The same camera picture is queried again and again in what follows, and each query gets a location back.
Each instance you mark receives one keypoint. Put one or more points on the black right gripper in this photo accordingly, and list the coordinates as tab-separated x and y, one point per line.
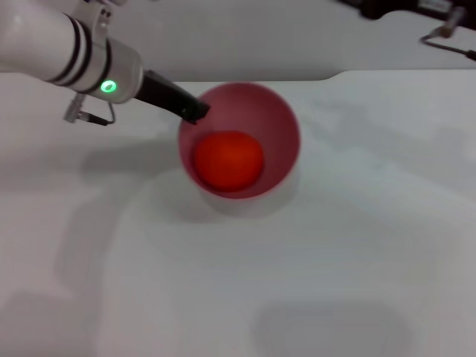
394	7

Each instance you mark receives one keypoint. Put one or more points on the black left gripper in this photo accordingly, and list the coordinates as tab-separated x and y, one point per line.
163	94

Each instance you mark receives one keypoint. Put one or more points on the orange toy fruit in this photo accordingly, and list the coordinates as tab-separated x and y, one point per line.
228	161

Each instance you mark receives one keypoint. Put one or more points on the pink plastic bowl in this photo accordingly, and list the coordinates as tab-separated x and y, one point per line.
275	148

